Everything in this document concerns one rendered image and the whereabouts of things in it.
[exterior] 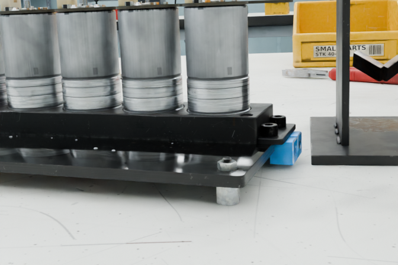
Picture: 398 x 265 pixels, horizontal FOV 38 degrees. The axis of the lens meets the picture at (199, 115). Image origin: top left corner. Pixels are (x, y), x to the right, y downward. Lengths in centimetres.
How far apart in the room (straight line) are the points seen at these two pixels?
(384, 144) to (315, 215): 8
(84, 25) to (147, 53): 3
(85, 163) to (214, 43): 6
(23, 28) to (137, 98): 6
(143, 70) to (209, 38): 3
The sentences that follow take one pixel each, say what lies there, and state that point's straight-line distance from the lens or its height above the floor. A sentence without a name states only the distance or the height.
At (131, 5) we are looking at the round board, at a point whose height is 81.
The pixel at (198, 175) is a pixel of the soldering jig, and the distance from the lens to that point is 18.
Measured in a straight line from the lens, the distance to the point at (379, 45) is 54.
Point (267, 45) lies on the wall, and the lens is 466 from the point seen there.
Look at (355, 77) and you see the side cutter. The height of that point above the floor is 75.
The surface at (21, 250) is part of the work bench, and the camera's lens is 16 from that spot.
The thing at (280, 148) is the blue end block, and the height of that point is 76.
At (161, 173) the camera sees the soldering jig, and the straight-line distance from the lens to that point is 18.
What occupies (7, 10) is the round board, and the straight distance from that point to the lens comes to 25.
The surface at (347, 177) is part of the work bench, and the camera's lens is 21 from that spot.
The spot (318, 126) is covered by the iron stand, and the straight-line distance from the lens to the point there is 27.
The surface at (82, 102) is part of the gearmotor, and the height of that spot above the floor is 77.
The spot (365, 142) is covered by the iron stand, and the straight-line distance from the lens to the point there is 24.
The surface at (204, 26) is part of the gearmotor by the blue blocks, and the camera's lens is 21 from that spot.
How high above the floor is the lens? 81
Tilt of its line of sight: 11 degrees down
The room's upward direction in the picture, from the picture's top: 2 degrees counter-clockwise
